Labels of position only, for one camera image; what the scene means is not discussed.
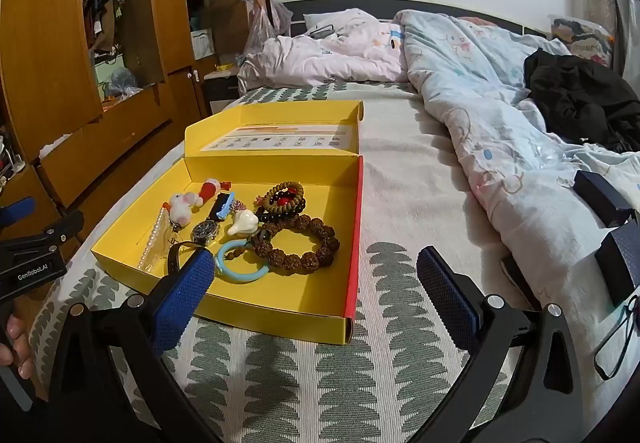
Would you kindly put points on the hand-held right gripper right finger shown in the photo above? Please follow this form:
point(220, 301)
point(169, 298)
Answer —
point(447, 303)

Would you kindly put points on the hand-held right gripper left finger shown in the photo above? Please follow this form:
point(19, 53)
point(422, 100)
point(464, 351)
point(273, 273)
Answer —
point(182, 303)

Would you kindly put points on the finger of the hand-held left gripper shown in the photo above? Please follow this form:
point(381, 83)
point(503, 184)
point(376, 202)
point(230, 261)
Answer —
point(62, 228)
point(15, 212)

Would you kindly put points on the yellow cardboard box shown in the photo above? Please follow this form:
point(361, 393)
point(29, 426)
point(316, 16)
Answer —
point(300, 283)

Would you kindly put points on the red bead hair stick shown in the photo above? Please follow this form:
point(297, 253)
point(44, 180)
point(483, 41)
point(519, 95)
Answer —
point(284, 197)

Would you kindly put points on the person's left hand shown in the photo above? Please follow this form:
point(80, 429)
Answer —
point(17, 348)

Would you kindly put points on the white gourd pendant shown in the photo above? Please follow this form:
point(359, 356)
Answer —
point(244, 223)

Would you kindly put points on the blue hair clip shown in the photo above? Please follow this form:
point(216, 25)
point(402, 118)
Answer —
point(222, 205)

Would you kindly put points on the silver crystal charm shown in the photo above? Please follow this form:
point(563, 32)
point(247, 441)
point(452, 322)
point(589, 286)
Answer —
point(239, 208)

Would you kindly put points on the blue plastic bag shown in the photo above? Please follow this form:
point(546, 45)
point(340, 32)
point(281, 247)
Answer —
point(122, 83)

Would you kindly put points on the wooden wardrobe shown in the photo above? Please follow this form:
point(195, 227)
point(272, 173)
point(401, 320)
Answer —
point(45, 48)

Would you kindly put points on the dark blue gift box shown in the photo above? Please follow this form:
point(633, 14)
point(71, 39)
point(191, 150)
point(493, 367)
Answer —
point(620, 258)
point(600, 195)

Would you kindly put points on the black thin eyeglasses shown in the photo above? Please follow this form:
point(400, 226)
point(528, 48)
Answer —
point(632, 308)

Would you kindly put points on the dark nightstand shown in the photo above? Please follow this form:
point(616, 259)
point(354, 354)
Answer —
point(222, 88)

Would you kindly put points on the light blue cartoon quilt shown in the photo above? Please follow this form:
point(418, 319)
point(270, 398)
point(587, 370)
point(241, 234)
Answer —
point(475, 73)

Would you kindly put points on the white storage bin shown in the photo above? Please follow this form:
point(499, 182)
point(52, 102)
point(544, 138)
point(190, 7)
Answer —
point(202, 43)

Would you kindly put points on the black clothing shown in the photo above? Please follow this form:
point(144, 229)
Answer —
point(575, 93)

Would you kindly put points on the pink quilt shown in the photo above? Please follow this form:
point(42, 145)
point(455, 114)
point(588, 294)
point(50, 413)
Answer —
point(310, 58)

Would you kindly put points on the clear plastic bag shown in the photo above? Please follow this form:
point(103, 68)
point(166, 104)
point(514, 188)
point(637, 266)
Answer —
point(260, 30)

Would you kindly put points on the cartoon printed cushion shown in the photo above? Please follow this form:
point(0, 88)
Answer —
point(582, 40)

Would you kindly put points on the dark bed headboard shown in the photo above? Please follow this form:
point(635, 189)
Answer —
point(375, 5)

